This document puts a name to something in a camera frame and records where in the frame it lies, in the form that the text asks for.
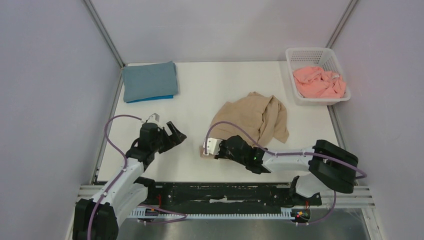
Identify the aluminium frame rail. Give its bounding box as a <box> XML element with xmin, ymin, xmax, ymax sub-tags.
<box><xmin>76</xmin><ymin>185</ymin><xmax>376</xmax><ymax>209</ymax></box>

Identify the white plastic basket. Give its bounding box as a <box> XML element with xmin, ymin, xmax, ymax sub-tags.
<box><xmin>285</xmin><ymin>47</ymin><xmax>351</xmax><ymax>106</ymax></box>

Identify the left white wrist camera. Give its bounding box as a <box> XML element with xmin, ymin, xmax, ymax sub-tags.
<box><xmin>141</xmin><ymin>113</ymin><xmax>163</xmax><ymax>129</ymax></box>

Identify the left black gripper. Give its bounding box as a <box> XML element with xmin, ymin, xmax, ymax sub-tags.
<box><xmin>151</xmin><ymin>121</ymin><xmax>186</xmax><ymax>154</ymax></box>

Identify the folded grey-blue t shirt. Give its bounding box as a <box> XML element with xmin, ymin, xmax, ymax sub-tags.
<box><xmin>122</xmin><ymin>61</ymin><xmax>179</xmax><ymax>103</ymax></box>

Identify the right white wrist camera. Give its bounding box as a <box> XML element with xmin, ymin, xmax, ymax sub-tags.
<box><xmin>201</xmin><ymin>137</ymin><xmax>222</xmax><ymax>156</ymax></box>

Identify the purple cable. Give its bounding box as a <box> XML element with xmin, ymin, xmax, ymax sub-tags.
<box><xmin>86</xmin><ymin>114</ymin><xmax>188</xmax><ymax>240</ymax></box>
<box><xmin>204</xmin><ymin>121</ymin><xmax>368</xmax><ymax>227</ymax></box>

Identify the pink t shirt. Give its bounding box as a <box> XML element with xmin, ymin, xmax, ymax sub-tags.
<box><xmin>292</xmin><ymin>66</ymin><xmax>347</xmax><ymax>99</ymax></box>

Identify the beige t shirt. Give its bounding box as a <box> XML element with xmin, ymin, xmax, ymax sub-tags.
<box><xmin>209</xmin><ymin>92</ymin><xmax>290</xmax><ymax>147</ymax></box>

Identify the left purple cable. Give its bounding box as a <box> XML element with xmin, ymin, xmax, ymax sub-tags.
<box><xmin>86</xmin><ymin>114</ymin><xmax>188</xmax><ymax>240</ymax></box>

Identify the white slotted cable duct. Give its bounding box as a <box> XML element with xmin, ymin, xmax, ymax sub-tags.
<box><xmin>126</xmin><ymin>207</ymin><xmax>296</xmax><ymax>221</ymax></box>

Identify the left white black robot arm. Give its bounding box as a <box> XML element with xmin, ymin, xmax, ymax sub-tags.
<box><xmin>72</xmin><ymin>121</ymin><xmax>187</xmax><ymax>240</ymax></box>

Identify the folded bright blue t shirt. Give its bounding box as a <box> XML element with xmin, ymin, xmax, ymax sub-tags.
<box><xmin>126</xmin><ymin>95</ymin><xmax>174</xmax><ymax>104</ymax></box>

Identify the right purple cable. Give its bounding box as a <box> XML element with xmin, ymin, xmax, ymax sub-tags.
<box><xmin>204</xmin><ymin>121</ymin><xmax>368</xmax><ymax>227</ymax></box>

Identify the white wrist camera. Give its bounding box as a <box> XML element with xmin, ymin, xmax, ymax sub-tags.
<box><xmin>141</xmin><ymin>113</ymin><xmax>163</xmax><ymax>129</ymax></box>
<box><xmin>201</xmin><ymin>137</ymin><xmax>222</xmax><ymax>156</ymax></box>

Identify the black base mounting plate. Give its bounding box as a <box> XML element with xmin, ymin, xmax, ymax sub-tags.
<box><xmin>140</xmin><ymin>182</ymin><xmax>322</xmax><ymax>215</ymax></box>

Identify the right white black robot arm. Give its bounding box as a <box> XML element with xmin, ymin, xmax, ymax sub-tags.
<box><xmin>205</xmin><ymin>135</ymin><xmax>359</xmax><ymax>204</ymax></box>

